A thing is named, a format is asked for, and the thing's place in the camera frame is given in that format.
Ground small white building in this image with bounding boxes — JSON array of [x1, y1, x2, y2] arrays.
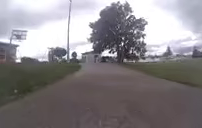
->
[[81, 50, 103, 64]]

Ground grey asphalt path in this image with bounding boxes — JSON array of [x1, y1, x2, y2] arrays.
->
[[0, 62, 202, 128]]

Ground large dark tree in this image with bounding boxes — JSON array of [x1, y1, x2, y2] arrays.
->
[[88, 0, 149, 64]]

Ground small dark tree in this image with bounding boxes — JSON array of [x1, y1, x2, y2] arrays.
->
[[47, 46, 68, 63]]

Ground tall thin pole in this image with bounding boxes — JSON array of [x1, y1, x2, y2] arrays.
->
[[66, 0, 73, 63]]

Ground dark bush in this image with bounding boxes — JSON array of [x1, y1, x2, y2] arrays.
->
[[20, 56, 41, 65]]

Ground grass field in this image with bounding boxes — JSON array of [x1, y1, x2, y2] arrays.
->
[[121, 58, 202, 90], [0, 62, 82, 110]]

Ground distant trees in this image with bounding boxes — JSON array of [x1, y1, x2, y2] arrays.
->
[[162, 45, 202, 59]]

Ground brick building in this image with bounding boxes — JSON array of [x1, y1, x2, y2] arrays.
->
[[0, 39, 20, 65]]

